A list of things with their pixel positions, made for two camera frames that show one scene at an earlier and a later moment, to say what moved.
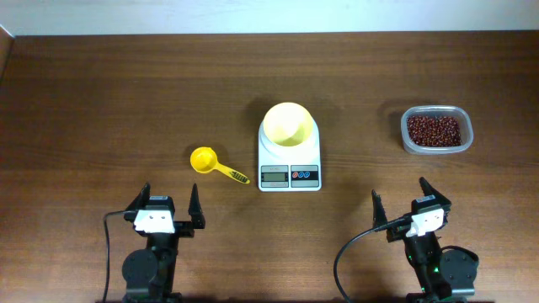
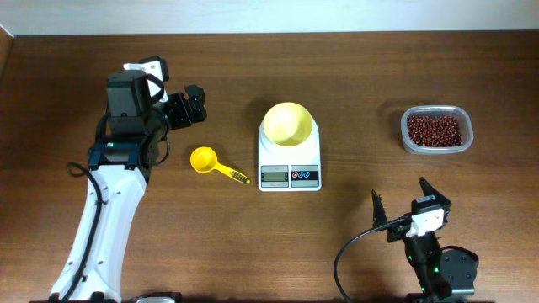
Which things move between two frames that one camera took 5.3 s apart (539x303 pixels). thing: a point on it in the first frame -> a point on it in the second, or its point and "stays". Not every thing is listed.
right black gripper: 396,235 stays
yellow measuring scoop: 205,159 stays
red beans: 434,131 stays
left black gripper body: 181,227 -> 181,109
